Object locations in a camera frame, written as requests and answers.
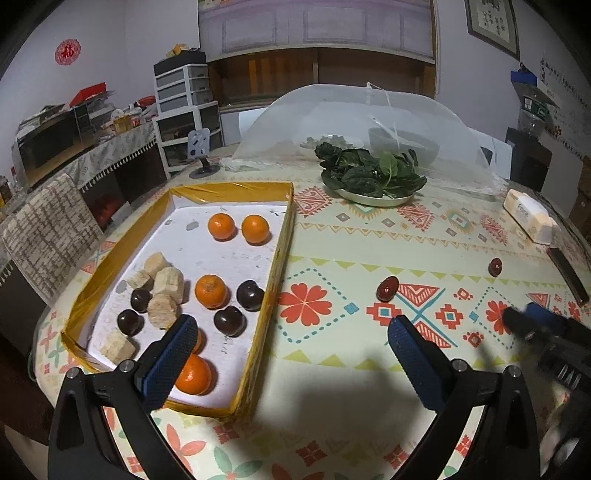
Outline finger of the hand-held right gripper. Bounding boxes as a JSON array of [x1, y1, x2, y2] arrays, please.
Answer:
[[526, 302, 591, 337], [502, 307, 591, 393]]

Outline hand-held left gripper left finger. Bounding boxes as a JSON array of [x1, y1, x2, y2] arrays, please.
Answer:
[[47, 314, 200, 480]]

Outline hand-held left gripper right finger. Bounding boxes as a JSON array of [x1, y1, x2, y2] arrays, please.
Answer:
[[387, 315, 541, 480]]

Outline white tray with yellow edge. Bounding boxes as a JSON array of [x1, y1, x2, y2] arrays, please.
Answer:
[[61, 181, 296, 423]]

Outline white wrapped packet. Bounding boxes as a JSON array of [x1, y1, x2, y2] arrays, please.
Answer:
[[502, 188, 557, 245]]

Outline black appliance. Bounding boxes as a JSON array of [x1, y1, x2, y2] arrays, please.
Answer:
[[505, 127, 552, 190]]

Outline white oval plate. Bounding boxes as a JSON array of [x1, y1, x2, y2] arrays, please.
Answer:
[[322, 182, 416, 207]]

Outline chair with patterned cover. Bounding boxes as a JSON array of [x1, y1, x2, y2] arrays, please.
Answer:
[[0, 173, 105, 305]]

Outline green spinach leaves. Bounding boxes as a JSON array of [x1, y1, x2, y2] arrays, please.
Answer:
[[315, 142, 428, 199]]

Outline tasselled side table cloth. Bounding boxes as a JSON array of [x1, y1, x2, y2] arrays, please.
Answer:
[[60, 122, 158, 190]]

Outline grey phone stand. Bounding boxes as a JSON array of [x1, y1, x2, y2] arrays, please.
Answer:
[[187, 129, 221, 180]]

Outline large white drawer unit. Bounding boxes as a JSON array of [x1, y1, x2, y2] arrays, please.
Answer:
[[152, 100, 225, 174]]

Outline black microwave oven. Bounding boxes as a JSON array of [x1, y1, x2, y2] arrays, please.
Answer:
[[11, 111, 93, 188]]

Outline white mesh food cover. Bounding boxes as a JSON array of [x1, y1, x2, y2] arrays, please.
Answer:
[[224, 83, 509, 195]]

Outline small white drawer unit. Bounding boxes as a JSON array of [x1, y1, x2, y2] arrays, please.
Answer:
[[154, 51, 208, 114]]

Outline red box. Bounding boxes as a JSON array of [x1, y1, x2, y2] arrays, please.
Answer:
[[69, 83, 108, 104]]

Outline framed wall picture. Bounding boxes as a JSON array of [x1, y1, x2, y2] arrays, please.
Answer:
[[464, 0, 521, 61]]

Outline round red wall decoration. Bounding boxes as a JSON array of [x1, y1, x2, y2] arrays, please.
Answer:
[[54, 39, 83, 66]]

